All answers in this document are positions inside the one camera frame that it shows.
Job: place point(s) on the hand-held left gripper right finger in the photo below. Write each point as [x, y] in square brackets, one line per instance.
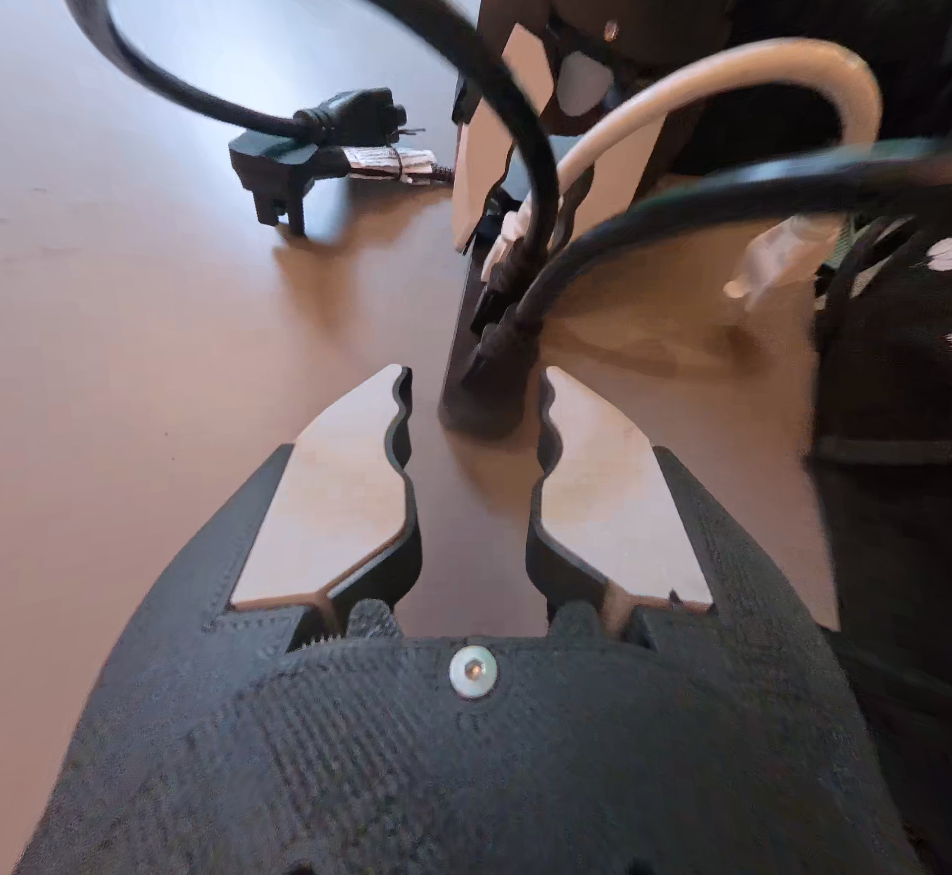
[617, 510]

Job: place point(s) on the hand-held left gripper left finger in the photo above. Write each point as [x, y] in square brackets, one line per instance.
[335, 503]

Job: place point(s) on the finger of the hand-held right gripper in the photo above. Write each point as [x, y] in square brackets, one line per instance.
[625, 168]
[476, 161]

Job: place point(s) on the black power strip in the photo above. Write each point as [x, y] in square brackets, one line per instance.
[483, 406]

